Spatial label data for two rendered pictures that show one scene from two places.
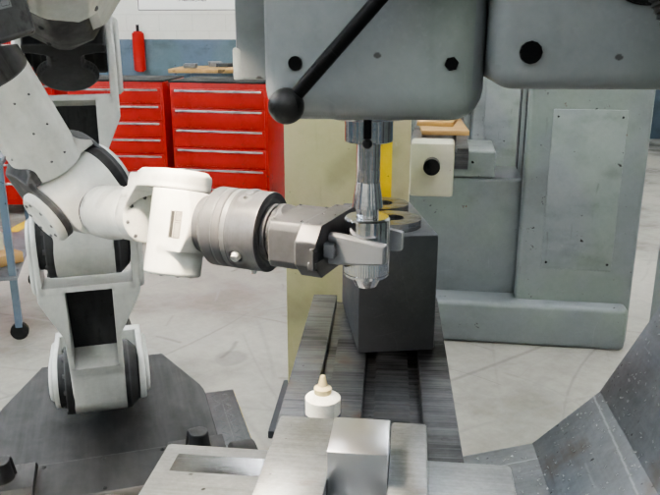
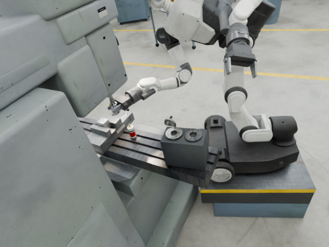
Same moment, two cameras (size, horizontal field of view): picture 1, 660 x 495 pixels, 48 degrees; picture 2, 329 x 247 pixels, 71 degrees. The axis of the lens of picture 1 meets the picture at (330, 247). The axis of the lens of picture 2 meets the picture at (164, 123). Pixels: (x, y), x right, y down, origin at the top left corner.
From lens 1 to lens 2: 183 cm
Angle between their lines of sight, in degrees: 101
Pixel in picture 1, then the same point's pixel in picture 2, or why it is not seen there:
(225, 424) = (283, 183)
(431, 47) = not seen: hidden behind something
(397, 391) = (150, 152)
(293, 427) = (116, 118)
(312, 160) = not seen: outside the picture
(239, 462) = (122, 118)
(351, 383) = (157, 145)
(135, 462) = (220, 143)
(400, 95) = not seen: hidden behind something
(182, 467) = (125, 113)
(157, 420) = (246, 149)
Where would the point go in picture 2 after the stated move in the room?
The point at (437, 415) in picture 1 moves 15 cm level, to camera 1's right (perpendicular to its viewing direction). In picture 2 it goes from (136, 155) to (124, 175)
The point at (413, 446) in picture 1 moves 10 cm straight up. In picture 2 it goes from (102, 129) to (96, 117)
